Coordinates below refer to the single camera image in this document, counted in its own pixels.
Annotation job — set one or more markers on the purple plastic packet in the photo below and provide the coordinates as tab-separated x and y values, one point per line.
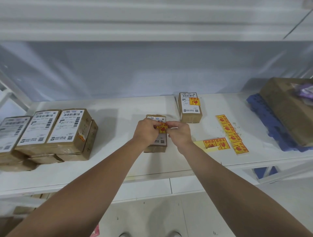
305	90

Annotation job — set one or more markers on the row of flat brown cartons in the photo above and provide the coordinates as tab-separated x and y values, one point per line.
44	195

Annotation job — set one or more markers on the person's right hand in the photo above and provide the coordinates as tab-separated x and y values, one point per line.
181	136

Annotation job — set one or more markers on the person's left white shoe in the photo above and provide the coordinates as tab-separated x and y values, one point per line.
124	235

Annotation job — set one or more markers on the blue plastic pallet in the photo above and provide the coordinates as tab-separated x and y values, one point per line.
266	117

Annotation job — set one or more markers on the white metal shelf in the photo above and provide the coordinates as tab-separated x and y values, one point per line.
117	158

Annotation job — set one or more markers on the small brown cardboard box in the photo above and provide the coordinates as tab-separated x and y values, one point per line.
188	114
161	141

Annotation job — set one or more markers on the large brown carton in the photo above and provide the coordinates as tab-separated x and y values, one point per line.
283	110

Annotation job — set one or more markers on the pink paper scrap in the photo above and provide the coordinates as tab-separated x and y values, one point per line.
96	232

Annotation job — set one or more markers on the stack of labelled brown parcels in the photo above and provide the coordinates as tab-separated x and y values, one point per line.
41	127

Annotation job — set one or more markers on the blue plastic crate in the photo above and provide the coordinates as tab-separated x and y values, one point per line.
260	172

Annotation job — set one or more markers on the person's white shoe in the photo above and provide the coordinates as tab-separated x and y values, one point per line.
124	235
176	234

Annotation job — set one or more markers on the person's right forearm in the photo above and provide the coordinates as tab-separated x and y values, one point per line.
232	190

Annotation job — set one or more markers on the person's right white shoe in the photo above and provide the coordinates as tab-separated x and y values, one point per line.
176	234

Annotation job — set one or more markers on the person's left forearm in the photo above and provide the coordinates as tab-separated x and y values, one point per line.
78	195

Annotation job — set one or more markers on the yellow red sticker strip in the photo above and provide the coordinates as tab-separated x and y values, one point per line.
217	143
232	135

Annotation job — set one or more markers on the person's left hand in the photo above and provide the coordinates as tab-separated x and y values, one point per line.
145	134

